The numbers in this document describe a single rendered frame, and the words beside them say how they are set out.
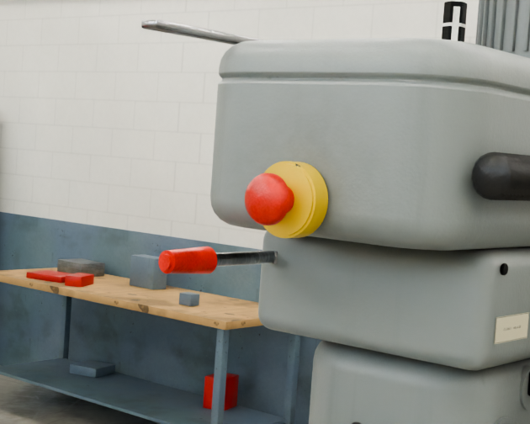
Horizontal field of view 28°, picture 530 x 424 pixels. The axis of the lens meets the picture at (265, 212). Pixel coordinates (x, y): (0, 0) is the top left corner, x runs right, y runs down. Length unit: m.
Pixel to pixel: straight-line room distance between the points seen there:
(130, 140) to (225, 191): 6.55
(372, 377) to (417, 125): 0.27
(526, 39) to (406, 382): 0.41
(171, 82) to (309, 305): 6.27
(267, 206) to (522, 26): 0.47
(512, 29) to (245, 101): 0.39
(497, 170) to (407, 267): 0.15
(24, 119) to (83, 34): 0.89
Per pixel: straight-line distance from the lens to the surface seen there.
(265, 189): 0.79
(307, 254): 0.95
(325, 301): 0.94
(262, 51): 0.87
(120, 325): 7.51
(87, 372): 7.23
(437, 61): 0.79
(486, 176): 0.78
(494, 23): 1.20
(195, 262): 0.88
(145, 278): 6.84
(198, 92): 7.00
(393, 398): 0.95
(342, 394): 0.98
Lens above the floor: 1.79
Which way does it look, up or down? 3 degrees down
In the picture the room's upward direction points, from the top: 4 degrees clockwise
